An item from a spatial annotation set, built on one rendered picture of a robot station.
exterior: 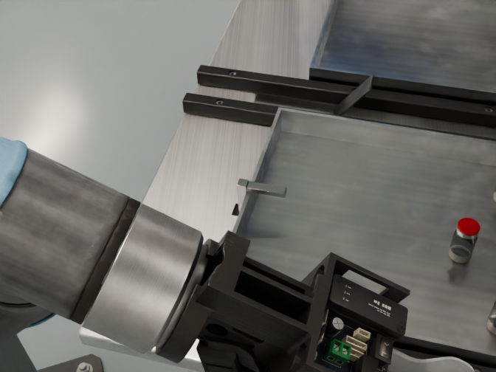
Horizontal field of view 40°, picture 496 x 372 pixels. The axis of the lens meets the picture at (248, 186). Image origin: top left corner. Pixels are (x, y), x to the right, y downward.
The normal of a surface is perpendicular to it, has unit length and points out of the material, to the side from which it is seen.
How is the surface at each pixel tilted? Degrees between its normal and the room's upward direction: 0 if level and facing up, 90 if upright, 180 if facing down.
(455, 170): 0
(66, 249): 44
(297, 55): 0
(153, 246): 25
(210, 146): 0
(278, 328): 90
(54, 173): 34
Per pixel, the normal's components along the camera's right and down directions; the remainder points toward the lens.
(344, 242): -0.04, -0.67
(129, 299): 0.10, 0.11
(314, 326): 0.38, -0.54
